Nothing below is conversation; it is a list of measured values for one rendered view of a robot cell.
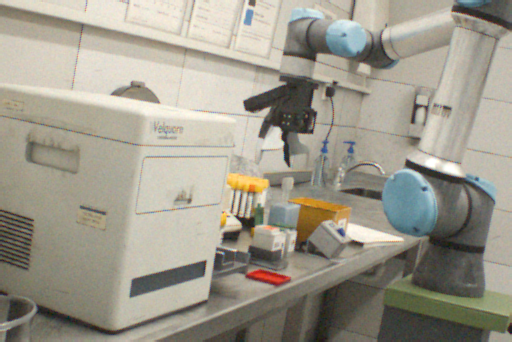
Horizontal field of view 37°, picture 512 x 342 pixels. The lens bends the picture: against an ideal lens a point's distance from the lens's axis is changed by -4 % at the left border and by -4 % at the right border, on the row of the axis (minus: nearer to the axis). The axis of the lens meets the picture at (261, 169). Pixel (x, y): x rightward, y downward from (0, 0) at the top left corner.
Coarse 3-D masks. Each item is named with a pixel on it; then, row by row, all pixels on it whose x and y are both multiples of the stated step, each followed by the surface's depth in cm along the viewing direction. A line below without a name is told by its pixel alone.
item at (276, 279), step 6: (258, 270) 156; (264, 270) 156; (246, 276) 151; (252, 276) 150; (258, 276) 150; (264, 276) 154; (270, 276) 154; (276, 276) 155; (282, 276) 155; (288, 276) 154; (270, 282) 149; (276, 282) 148; (282, 282) 150
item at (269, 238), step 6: (258, 228) 164; (264, 228) 164; (270, 228) 165; (276, 228) 165; (258, 234) 164; (264, 234) 163; (270, 234) 163; (276, 234) 163; (258, 240) 164; (264, 240) 163; (270, 240) 163; (276, 240) 164; (258, 246) 164; (264, 246) 163; (270, 246) 163; (276, 246) 164
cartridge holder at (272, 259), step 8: (248, 248) 164; (256, 248) 164; (280, 248) 167; (256, 256) 164; (264, 256) 163; (272, 256) 162; (280, 256) 166; (264, 264) 163; (272, 264) 162; (280, 264) 162
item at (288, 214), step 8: (272, 208) 184; (280, 208) 183; (288, 208) 184; (296, 208) 189; (272, 216) 184; (280, 216) 183; (288, 216) 185; (296, 216) 190; (272, 224) 184; (288, 224) 186; (296, 224) 191
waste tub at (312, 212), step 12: (300, 204) 195; (312, 204) 208; (324, 204) 206; (336, 204) 205; (300, 216) 195; (312, 216) 194; (324, 216) 193; (336, 216) 192; (348, 216) 203; (300, 228) 196; (312, 228) 194; (300, 240) 196
